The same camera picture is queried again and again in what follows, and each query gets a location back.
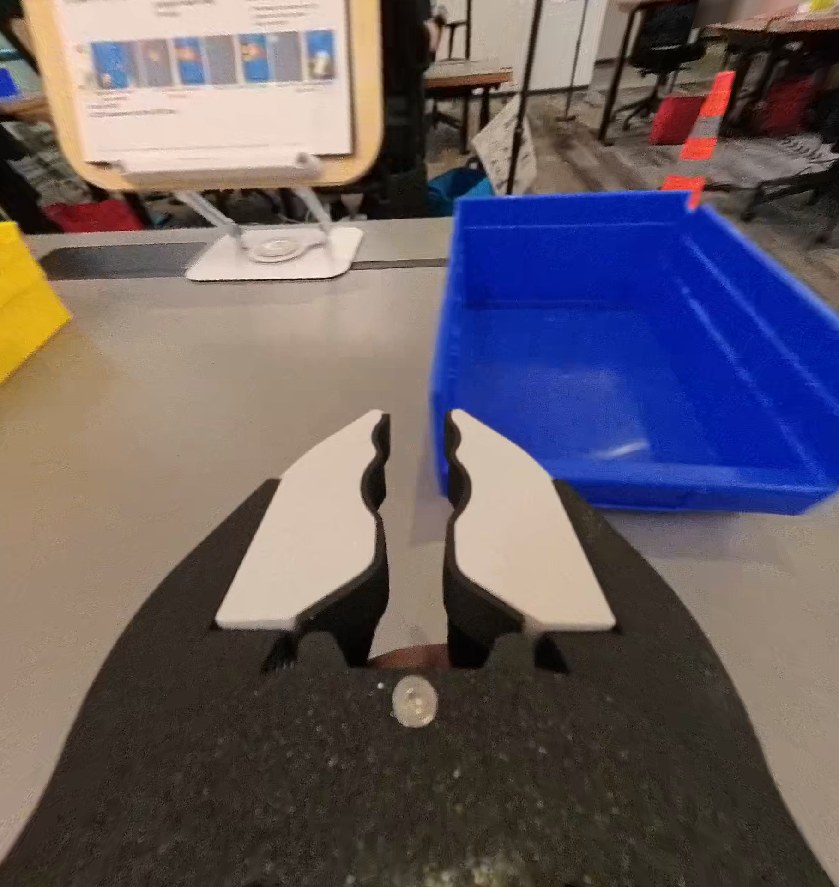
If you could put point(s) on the yellow plastic box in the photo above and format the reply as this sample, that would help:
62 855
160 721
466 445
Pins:
10 312

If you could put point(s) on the red bag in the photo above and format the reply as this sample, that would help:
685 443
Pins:
94 216
786 107
675 121

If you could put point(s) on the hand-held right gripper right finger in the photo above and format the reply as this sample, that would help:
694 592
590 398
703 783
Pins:
523 554

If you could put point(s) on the black office chair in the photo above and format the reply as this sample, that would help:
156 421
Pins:
662 48

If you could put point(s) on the wooden board with instruction poster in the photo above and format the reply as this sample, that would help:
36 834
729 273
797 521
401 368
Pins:
211 125

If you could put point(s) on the black tripod stand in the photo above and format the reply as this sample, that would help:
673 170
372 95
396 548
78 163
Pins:
523 83

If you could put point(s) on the small wooden table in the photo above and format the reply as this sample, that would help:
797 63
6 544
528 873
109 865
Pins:
468 76

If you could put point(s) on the orange traffic cone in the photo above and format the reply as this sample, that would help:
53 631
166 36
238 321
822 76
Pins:
707 118

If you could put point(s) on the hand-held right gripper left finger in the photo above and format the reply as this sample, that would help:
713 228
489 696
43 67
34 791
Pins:
308 547

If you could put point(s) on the white printed sheet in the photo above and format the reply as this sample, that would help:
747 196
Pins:
495 145

